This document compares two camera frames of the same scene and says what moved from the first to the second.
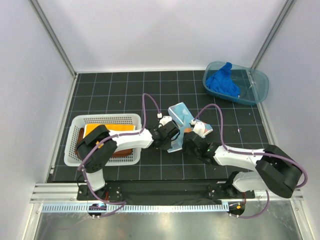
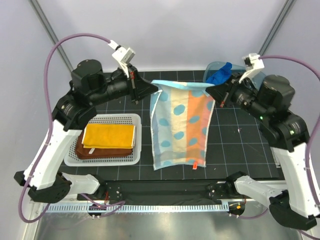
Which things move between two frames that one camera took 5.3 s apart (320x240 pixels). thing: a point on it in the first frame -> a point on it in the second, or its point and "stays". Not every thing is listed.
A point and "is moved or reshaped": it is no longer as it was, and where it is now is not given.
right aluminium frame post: (286, 7) stays
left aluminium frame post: (52, 33) stays
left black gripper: (166, 146) -> (138, 87)
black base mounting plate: (172, 194) stays
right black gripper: (186, 149) -> (220, 92)
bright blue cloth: (221, 81) stays
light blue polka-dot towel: (184, 120) is moved or reshaped
